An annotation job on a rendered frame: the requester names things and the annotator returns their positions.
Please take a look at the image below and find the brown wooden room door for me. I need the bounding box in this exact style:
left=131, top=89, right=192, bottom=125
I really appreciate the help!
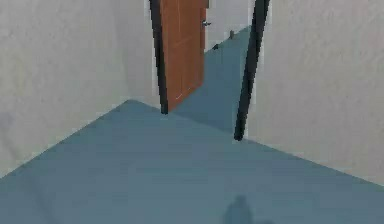
left=159, top=0, right=210, bottom=113

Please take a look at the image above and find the black door frame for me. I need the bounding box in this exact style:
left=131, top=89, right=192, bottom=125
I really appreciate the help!
left=148, top=0, right=272, bottom=142

